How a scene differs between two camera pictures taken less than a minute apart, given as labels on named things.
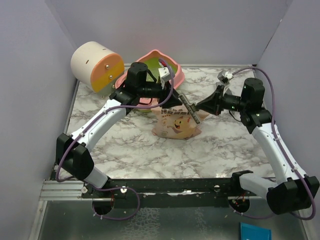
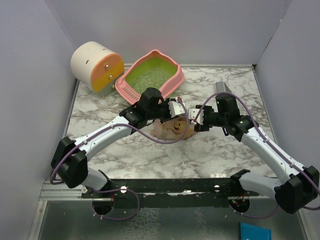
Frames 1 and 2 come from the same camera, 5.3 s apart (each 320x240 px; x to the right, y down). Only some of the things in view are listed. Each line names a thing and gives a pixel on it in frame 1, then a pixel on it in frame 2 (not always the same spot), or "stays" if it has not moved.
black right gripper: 213,104 → 198,127
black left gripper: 165,93 → 165,103
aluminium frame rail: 65,190 stays
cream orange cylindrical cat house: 97,66 stays
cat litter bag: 175,122 stays
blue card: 251,232 stays
